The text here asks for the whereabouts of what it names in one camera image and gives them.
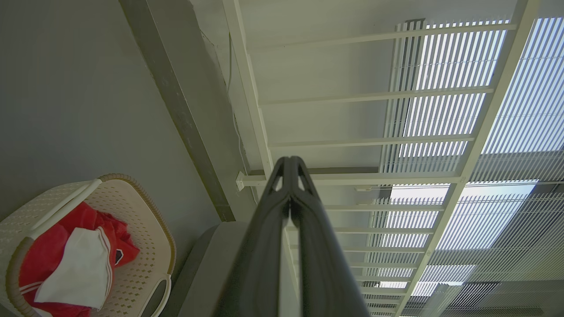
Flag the beige plastic laundry basket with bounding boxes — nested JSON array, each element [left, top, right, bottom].
[[0, 173, 177, 317]]

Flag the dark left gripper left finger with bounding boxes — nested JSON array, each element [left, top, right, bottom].
[[218, 156, 291, 317]]

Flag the white window blinds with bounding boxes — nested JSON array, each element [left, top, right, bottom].
[[361, 17, 564, 317]]

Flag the grey fabric sofa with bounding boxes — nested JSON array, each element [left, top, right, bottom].
[[161, 221, 302, 317]]

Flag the thin grey cable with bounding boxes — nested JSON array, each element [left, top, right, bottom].
[[198, 30, 258, 205]]

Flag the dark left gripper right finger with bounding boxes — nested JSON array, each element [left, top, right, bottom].
[[289, 156, 371, 317]]

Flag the white garment with red stripes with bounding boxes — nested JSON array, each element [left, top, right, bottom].
[[34, 226, 113, 311]]

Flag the white railing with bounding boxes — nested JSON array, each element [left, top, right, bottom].
[[222, 0, 540, 317]]

